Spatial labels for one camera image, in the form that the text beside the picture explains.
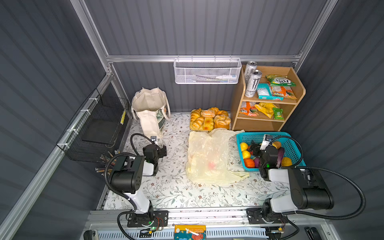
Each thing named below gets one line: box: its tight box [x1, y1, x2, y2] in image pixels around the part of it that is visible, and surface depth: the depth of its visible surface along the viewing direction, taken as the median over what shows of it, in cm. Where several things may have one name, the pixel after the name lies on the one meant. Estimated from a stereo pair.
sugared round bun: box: [201, 110, 216, 118], surface depth 114 cm
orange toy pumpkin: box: [244, 158, 255, 169], surface depth 89 cm
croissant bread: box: [190, 108, 205, 130], surface depth 114 cm
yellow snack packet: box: [254, 102, 276, 119], surface depth 98 cm
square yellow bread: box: [203, 117, 214, 131], surface depth 110 cm
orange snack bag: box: [271, 86, 298, 100], surface depth 85 cm
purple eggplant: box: [276, 147, 285, 168], surface depth 94 cm
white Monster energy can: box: [245, 69, 263, 98], surface depth 79 cm
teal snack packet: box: [256, 83, 284, 101], surface depth 85 cm
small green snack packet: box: [272, 107, 285, 120], surface depth 96 cm
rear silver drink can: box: [244, 60, 258, 82], surface depth 84 cm
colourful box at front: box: [174, 225, 207, 240], surface depth 71 cm
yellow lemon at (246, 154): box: [242, 150, 251, 159], surface depth 93 cm
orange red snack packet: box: [239, 101, 259, 117], surface depth 98 cm
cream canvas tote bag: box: [131, 87, 171, 139], surface depth 104 cm
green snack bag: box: [265, 74, 297, 87], surface depth 88 cm
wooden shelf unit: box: [231, 65, 306, 132], surface depth 88 cm
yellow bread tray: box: [190, 109, 231, 131], surface depth 111 cm
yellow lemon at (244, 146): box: [240, 142, 249, 151], surface depth 98 cm
